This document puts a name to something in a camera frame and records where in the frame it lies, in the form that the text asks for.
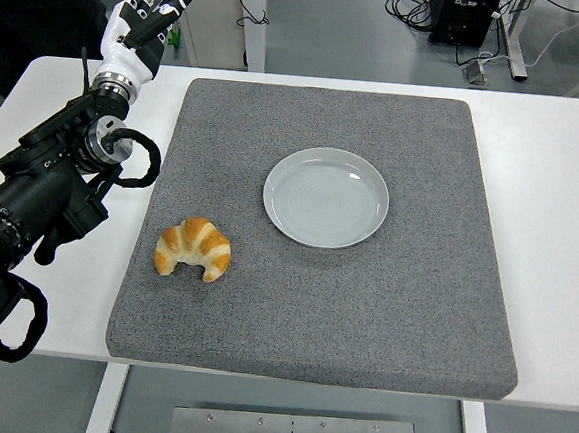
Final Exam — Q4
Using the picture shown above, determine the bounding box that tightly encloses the grey felt mat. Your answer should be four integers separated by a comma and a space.
101, 71, 540, 404

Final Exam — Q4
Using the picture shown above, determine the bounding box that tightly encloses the black computer case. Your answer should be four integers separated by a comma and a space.
427, 0, 503, 49

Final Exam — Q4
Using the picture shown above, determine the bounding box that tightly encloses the white desk side panel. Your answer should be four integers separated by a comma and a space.
155, 0, 271, 74

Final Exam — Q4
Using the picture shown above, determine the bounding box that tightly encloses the thin white cable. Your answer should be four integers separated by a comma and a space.
476, 10, 579, 75

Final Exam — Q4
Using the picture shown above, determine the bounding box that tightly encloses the grey power adapter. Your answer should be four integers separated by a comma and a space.
460, 59, 492, 88

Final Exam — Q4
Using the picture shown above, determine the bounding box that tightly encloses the golden croissant bread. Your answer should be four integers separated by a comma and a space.
151, 213, 234, 285

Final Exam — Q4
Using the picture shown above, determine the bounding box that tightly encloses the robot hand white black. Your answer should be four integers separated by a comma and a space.
96, 0, 198, 92

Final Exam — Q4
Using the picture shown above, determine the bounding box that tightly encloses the light grey round plate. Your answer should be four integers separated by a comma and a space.
258, 143, 395, 254

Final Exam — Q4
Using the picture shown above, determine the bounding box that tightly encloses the black cable loop on panel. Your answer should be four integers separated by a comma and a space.
235, 0, 271, 29

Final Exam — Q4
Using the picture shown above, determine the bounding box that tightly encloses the white metal desk leg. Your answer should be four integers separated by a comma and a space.
490, 0, 534, 81

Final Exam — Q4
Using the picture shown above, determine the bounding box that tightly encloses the black cable bundle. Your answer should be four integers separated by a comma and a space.
383, 0, 436, 33

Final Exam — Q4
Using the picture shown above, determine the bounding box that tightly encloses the person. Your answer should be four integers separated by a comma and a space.
0, 0, 111, 105

